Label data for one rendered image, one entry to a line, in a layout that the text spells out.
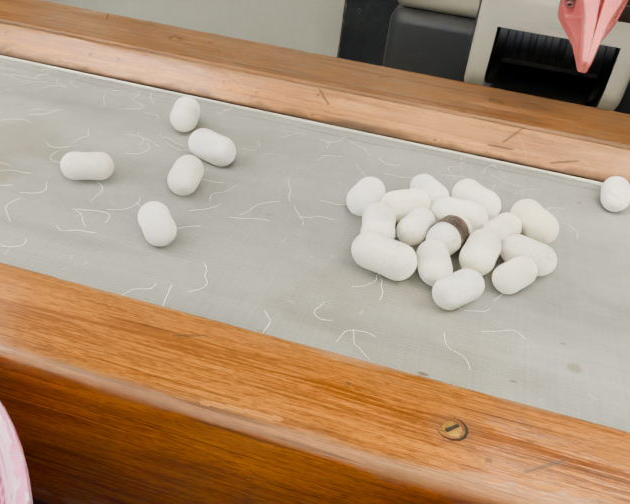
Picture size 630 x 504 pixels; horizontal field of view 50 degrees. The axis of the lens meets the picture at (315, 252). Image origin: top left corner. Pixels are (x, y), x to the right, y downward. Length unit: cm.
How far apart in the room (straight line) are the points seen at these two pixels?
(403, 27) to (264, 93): 75
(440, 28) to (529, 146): 76
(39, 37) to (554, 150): 46
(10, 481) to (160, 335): 8
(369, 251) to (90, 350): 16
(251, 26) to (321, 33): 27
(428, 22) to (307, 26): 130
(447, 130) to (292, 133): 13
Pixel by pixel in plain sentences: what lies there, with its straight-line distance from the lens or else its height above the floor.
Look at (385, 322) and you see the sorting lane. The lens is 34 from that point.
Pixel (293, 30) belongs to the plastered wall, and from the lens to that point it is 259.
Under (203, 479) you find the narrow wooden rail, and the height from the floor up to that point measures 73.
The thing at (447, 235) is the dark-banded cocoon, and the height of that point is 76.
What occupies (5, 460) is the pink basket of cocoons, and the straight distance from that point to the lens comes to 24.
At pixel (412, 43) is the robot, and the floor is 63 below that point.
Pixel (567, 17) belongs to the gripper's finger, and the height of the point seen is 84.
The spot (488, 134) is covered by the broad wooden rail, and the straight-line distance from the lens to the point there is 57.
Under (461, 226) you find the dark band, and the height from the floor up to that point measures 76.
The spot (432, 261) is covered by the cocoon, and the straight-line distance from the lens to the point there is 37.
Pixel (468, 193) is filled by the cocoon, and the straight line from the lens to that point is 45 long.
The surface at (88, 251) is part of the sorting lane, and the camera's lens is 38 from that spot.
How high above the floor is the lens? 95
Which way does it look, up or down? 32 degrees down
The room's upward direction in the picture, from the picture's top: 8 degrees clockwise
